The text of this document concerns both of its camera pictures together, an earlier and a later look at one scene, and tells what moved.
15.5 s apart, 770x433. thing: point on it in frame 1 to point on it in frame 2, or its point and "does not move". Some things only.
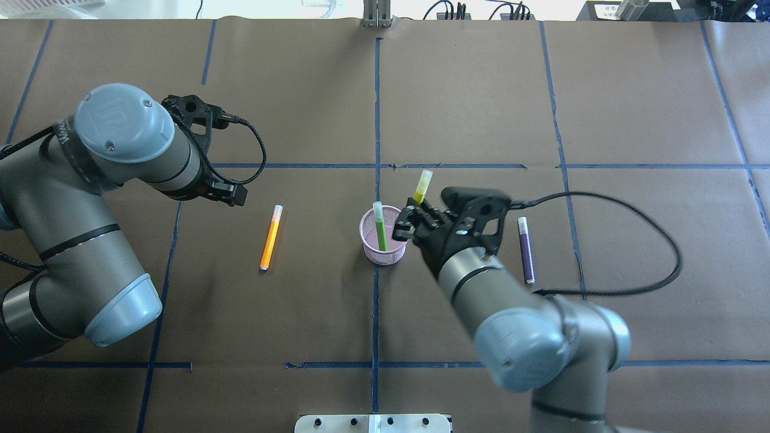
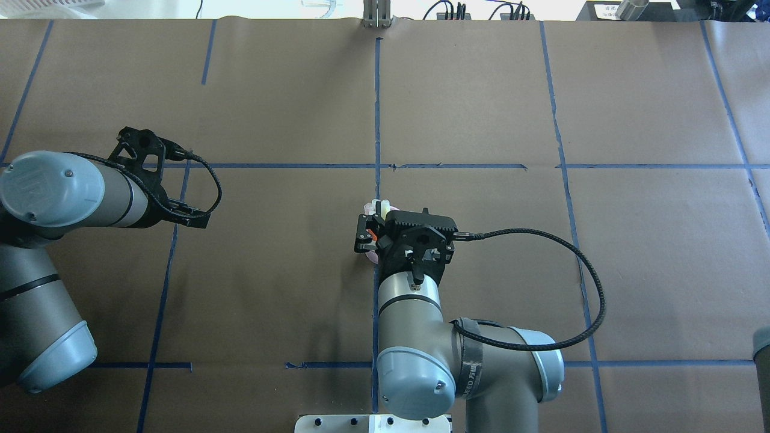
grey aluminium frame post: [376, 14] does not move
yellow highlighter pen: [423, 186] to [384, 208]
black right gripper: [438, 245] to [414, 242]
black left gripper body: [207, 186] to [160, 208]
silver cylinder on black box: [631, 10] does not move
